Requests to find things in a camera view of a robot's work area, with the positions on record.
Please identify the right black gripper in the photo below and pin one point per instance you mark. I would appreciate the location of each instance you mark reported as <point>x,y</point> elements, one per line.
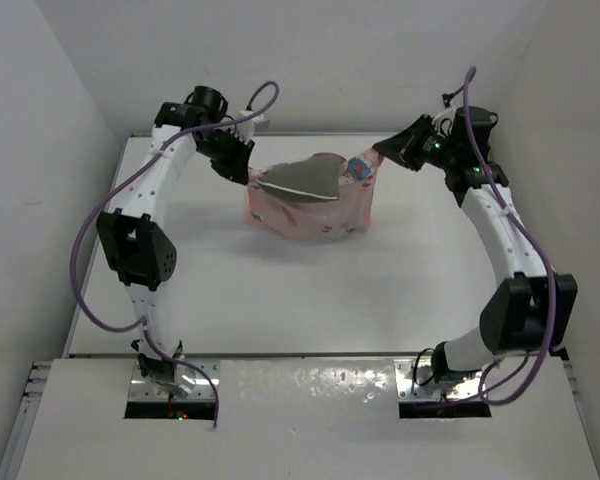
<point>412,146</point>

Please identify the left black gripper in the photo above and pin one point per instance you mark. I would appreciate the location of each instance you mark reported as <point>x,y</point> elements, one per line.
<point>234,167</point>

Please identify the pink cartoon pillowcase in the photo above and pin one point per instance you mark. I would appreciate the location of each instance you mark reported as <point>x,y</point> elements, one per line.
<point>319,221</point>

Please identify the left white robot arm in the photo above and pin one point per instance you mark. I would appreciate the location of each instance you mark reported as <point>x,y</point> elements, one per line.
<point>135,245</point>

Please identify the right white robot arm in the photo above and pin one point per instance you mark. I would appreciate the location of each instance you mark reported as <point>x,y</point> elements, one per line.
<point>468,353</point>

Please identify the white front cover board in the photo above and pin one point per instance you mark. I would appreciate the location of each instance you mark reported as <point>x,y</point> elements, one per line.
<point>304,419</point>

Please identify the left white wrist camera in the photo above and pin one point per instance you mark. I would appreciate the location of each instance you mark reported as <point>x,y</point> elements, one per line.
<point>246,129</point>

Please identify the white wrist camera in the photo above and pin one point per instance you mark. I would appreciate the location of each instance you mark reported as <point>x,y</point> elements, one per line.
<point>246,129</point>
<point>443,121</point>

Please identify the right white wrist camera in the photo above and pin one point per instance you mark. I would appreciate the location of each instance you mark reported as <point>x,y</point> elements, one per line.
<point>443,121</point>

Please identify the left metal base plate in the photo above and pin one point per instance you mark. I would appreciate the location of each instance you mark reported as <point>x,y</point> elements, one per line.
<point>188,386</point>

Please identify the metal base plate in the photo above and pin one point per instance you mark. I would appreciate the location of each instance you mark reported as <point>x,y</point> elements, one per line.
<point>188,386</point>
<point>414,383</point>

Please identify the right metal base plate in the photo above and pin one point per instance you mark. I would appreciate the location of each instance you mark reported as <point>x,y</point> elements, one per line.
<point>414,383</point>

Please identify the left aluminium frame rail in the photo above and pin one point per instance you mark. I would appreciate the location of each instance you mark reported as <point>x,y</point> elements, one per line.
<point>24,421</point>

